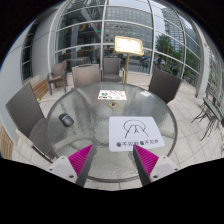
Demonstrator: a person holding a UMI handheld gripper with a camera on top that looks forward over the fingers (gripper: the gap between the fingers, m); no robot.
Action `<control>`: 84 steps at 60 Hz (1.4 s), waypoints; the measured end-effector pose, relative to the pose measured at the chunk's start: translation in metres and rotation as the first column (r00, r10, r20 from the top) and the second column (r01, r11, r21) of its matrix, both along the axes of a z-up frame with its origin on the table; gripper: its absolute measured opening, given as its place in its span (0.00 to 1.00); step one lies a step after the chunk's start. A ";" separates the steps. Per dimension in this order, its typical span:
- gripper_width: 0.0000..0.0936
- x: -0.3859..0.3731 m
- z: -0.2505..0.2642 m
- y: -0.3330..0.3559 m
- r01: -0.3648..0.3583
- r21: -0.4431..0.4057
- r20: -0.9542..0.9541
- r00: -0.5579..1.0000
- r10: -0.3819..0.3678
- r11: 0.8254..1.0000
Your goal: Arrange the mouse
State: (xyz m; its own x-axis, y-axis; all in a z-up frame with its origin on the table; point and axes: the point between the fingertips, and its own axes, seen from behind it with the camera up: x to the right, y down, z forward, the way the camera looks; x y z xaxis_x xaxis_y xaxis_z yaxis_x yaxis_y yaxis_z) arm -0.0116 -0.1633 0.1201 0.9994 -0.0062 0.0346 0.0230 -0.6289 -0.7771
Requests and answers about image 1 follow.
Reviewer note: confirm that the green metal folding table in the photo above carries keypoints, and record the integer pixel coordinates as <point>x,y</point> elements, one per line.
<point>211,111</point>

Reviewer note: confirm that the black computer mouse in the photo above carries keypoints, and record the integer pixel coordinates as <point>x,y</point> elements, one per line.
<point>66,120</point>

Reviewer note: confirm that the gold menu lectern stand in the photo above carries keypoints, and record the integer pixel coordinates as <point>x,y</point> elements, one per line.
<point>128,45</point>

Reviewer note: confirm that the wooden slatted bench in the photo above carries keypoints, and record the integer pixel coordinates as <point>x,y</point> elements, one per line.
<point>41,88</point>
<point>5,143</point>

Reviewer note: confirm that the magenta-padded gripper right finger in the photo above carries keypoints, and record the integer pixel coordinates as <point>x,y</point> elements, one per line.
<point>146,160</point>

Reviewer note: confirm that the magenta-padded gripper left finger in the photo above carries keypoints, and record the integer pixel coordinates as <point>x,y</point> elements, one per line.
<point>80,160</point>

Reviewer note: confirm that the colourful printed menu sheet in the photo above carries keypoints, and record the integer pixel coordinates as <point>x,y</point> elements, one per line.
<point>112,95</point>

